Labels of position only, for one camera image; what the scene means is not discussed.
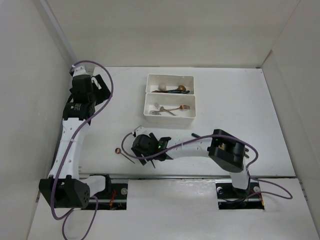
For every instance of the copper fork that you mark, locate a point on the copper fork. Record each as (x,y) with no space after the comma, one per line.
(181,107)

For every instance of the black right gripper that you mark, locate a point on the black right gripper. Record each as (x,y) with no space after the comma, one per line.
(138,152)

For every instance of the gold fork green handle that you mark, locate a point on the gold fork green handle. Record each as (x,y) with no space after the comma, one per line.
(246,153)

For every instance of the black spoon green handle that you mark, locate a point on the black spoon green handle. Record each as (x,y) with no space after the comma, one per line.
(172,91)

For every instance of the white far plastic container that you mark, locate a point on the white far plastic container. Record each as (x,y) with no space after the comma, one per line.
(170,81)

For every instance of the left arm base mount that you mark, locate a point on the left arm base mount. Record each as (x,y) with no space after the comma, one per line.
(114,199)

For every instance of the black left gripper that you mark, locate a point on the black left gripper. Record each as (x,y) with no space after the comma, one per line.
(103,94)

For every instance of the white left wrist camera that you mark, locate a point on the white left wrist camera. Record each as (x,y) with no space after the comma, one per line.
(81,69)

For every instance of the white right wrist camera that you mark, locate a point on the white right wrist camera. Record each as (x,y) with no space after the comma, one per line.
(140,130)

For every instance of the white near plastic container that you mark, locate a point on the white near plastic container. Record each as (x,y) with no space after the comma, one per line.
(169,108)

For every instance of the white ceramic spoon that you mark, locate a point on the white ceramic spoon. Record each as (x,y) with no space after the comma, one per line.
(162,87)

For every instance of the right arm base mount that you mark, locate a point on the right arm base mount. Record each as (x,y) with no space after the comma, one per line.
(230,198)

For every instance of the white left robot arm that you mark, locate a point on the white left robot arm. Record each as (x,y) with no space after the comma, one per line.
(63,187)

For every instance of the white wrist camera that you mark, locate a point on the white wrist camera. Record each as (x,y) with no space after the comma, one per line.
(81,69)
(140,130)

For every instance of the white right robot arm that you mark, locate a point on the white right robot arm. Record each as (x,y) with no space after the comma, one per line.
(224,149)

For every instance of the white plastic container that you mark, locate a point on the white plastic container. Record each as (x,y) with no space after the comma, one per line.
(170,81)
(169,108)

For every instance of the small copper spoon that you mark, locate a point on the small copper spoon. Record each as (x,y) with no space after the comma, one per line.
(118,151)

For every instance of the large copper spoon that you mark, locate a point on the large copper spoon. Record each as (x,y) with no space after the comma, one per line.
(180,87)

